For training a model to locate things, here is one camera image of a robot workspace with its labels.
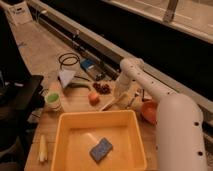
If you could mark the wooden board table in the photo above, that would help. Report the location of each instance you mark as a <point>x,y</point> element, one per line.
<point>76,100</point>

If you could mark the white sign box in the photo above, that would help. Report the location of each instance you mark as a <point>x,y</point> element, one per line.
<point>19,13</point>

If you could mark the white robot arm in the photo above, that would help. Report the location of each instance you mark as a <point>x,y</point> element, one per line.
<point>179,135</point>

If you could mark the green cucumber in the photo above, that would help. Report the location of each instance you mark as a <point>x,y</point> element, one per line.
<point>79,85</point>

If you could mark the orange fruit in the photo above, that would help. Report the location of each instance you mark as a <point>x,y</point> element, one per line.
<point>93,98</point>

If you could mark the black chair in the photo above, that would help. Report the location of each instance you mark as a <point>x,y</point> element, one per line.
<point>19,96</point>

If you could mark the white paper cone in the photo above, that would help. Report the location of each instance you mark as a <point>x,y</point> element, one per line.
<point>66,76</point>

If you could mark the blue sponge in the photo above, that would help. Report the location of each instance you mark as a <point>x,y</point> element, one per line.
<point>100,151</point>

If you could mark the orange bowl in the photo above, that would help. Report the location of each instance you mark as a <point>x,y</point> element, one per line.
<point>148,111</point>

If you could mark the bunch of dark grapes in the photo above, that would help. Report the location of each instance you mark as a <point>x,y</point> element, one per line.
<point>102,88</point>

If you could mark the yellow plastic tub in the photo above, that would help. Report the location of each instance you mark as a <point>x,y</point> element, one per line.
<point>78,133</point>

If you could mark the cup with green lid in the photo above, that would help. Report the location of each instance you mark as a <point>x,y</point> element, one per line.
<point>52,100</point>

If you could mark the blue electronic device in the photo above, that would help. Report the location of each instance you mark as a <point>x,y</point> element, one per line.
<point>92,70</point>

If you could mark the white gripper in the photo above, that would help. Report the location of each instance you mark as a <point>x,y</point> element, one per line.
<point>120,97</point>

